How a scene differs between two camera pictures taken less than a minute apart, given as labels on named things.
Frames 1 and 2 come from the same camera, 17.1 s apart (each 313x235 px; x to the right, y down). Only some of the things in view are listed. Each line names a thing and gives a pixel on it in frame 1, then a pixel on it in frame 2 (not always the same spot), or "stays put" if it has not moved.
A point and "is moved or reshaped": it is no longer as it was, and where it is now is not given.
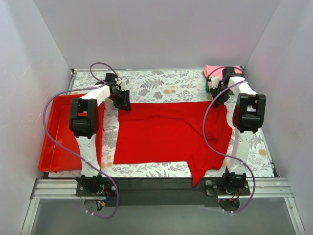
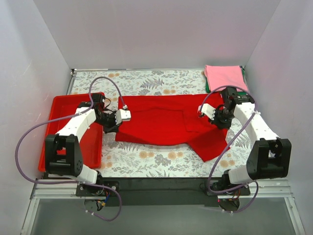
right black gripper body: x=222 y=94 → x=219 y=121
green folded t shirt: x=207 y=87 stays put
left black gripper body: x=122 y=99 → x=110 y=125
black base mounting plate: x=164 y=192 stays put
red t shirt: x=173 y=132 is moved or reshaped
